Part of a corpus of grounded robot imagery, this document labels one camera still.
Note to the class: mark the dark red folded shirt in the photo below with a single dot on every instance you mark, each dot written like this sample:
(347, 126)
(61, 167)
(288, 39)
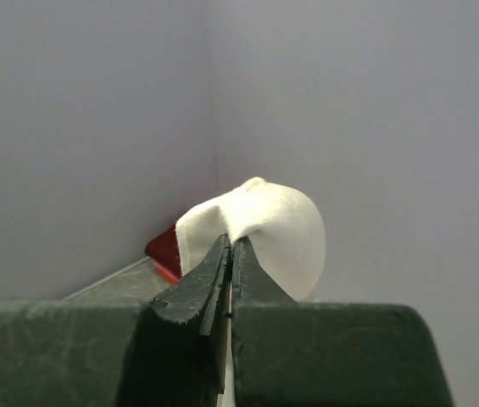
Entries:
(164, 250)

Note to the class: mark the orange folded shirt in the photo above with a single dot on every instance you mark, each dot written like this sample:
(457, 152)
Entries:
(167, 274)

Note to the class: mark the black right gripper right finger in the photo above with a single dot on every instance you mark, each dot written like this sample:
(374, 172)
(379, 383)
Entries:
(332, 352)

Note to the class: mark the white t shirt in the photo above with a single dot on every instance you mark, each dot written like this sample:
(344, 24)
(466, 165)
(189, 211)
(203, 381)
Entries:
(285, 229)

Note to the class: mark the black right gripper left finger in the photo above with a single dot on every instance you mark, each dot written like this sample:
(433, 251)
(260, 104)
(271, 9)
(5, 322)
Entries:
(166, 351)

